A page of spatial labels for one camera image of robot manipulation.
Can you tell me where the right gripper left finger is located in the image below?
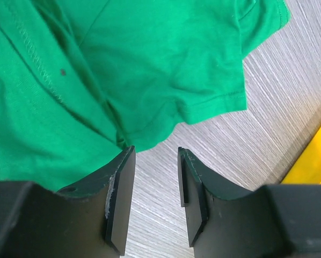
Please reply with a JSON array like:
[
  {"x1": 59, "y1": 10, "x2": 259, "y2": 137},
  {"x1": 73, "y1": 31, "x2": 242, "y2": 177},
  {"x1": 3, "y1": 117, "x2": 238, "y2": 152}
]
[{"x1": 0, "y1": 147, "x2": 136, "y2": 257}]

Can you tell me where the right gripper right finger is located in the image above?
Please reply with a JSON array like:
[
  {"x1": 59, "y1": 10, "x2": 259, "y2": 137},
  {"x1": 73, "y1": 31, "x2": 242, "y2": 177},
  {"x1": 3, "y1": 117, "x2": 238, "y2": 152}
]
[{"x1": 178, "y1": 148, "x2": 321, "y2": 257}]

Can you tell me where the green t-shirt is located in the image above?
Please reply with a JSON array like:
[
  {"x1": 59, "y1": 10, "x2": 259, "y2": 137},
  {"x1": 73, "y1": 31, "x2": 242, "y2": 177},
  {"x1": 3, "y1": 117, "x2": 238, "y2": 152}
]
[{"x1": 0, "y1": 1, "x2": 290, "y2": 190}]

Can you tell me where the yellow plastic bin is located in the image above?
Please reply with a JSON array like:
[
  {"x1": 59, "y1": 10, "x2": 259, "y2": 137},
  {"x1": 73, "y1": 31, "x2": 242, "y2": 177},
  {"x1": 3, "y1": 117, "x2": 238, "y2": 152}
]
[{"x1": 281, "y1": 127, "x2": 321, "y2": 184}]

